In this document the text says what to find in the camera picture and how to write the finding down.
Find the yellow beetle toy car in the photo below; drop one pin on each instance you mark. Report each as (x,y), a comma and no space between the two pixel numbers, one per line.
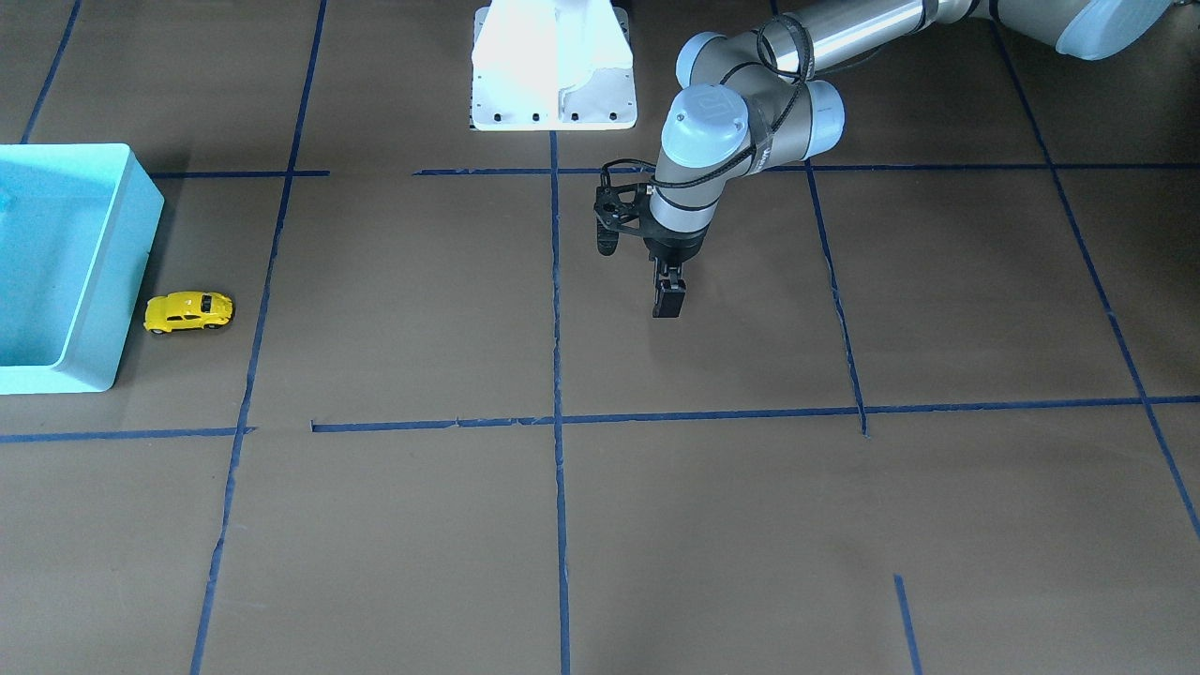
(187,310)

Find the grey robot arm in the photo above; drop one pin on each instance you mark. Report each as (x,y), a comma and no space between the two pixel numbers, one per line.
(754,101)

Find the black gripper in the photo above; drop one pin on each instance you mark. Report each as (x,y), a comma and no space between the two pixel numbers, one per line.
(672,248)

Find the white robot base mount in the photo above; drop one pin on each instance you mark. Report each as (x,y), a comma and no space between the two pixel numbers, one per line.
(552,66)

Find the turquoise plastic bin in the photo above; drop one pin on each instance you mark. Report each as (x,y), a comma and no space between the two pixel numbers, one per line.
(78,225)

